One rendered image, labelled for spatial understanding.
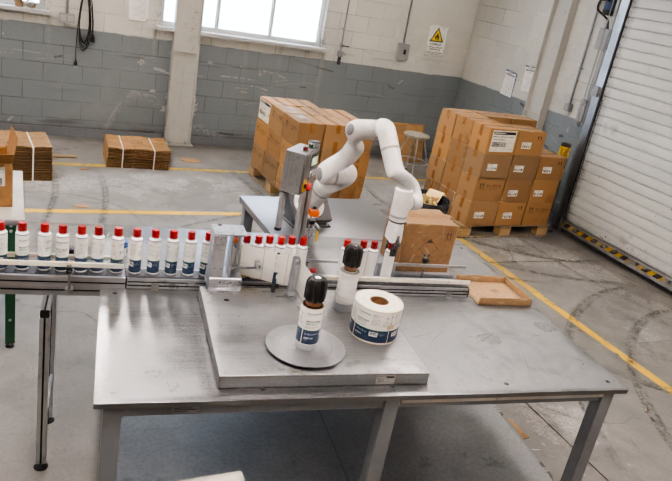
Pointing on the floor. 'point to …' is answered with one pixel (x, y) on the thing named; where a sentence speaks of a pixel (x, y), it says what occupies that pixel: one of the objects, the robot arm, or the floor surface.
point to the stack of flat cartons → (31, 155)
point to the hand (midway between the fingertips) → (390, 250)
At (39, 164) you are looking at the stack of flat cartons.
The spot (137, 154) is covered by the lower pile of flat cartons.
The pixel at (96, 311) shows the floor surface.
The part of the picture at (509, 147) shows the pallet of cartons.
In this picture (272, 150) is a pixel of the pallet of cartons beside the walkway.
